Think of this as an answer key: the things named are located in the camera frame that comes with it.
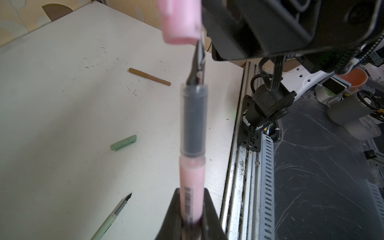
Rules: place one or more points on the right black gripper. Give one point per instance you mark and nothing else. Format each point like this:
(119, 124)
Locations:
(242, 30)

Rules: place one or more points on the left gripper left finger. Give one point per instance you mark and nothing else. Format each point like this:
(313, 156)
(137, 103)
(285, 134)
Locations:
(171, 228)

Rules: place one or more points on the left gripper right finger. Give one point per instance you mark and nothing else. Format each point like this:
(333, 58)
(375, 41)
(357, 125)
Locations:
(211, 225)

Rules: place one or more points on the pink pen cap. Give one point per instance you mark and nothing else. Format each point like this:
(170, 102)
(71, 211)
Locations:
(181, 21)

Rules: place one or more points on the green pen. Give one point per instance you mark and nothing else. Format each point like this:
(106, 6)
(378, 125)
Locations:
(111, 218)

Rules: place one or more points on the pink pen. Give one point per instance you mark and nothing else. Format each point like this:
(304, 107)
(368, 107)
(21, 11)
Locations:
(194, 103)

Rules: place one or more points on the brown pen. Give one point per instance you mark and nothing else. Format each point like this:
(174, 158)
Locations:
(149, 77)

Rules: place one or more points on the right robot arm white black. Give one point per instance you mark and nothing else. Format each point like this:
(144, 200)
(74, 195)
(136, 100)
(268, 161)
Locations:
(281, 80)

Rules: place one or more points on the green pen cap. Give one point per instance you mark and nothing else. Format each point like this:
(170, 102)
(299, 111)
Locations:
(123, 143)

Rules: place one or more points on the orange cup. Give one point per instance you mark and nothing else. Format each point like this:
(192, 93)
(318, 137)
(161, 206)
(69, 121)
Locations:
(357, 77)

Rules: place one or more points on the grey cylinder container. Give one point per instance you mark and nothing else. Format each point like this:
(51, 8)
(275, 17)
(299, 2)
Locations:
(354, 107)

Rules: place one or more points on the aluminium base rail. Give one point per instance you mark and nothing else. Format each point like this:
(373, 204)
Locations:
(248, 204)

